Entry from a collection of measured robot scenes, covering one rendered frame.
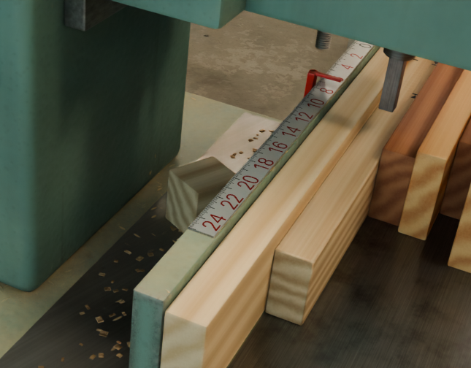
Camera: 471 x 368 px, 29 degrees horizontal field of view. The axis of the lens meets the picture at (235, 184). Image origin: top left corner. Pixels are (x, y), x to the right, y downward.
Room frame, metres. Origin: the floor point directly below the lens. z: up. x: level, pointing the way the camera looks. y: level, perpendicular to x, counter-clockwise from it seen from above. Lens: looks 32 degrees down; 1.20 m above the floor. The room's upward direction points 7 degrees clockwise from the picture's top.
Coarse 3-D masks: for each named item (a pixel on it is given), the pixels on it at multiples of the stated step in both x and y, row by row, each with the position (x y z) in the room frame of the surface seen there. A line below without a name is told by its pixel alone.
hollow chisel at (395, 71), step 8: (392, 64) 0.49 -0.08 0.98; (400, 64) 0.49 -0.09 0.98; (392, 72) 0.49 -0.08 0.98; (400, 72) 0.49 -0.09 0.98; (384, 80) 0.49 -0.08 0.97; (392, 80) 0.49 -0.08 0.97; (400, 80) 0.49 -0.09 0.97; (384, 88) 0.49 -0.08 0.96; (392, 88) 0.49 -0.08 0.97; (400, 88) 0.50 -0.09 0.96; (384, 96) 0.49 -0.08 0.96; (392, 96) 0.49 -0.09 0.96; (384, 104) 0.49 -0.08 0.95; (392, 104) 0.49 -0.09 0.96
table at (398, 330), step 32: (384, 224) 0.44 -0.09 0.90; (448, 224) 0.45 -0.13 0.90; (352, 256) 0.41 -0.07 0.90; (384, 256) 0.41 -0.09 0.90; (416, 256) 0.42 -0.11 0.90; (448, 256) 0.42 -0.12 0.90; (352, 288) 0.38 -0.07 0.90; (384, 288) 0.38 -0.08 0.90; (416, 288) 0.39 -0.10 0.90; (448, 288) 0.39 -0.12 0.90; (320, 320) 0.35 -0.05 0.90; (352, 320) 0.35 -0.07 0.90; (384, 320) 0.36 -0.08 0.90; (416, 320) 0.36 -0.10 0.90; (448, 320) 0.36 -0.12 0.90; (256, 352) 0.32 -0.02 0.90; (288, 352) 0.33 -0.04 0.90; (320, 352) 0.33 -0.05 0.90; (352, 352) 0.33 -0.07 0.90; (384, 352) 0.33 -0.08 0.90; (416, 352) 0.34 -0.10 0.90; (448, 352) 0.34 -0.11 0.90
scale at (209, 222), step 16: (352, 48) 0.56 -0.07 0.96; (368, 48) 0.57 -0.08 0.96; (336, 64) 0.53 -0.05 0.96; (352, 64) 0.54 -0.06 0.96; (320, 80) 0.51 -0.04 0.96; (320, 96) 0.49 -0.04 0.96; (304, 112) 0.46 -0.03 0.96; (288, 128) 0.44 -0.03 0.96; (304, 128) 0.45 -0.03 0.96; (272, 144) 0.42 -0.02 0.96; (288, 144) 0.43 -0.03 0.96; (256, 160) 0.40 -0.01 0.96; (272, 160) 0.41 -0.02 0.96; (240, 176) 0.39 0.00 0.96; (256, 176) 0.39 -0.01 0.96; (224, 192) 0.37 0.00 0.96; (240, 192) 0.37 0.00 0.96; (208, 208) 0.36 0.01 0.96; (224, 208) 0.36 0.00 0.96; (192, 224) 0.34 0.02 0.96; (208, 224) 0.34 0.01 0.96; (224, 224) 0.34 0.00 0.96
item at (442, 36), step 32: (256, 0) 0.49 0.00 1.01; (288, 0) 0.48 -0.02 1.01; (320, 0) 0.48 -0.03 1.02; (352, 0) 0.47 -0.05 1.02; (384, 0) 0.46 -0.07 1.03; (416, 0) 0.46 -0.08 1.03; (448, 0) 0.45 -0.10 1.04; (352, 32) 0.47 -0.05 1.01; (384, 32) 0.46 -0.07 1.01; (416, 32) 0.46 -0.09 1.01; (448, 32) 0.45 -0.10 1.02; (448, 64) 0.45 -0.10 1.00
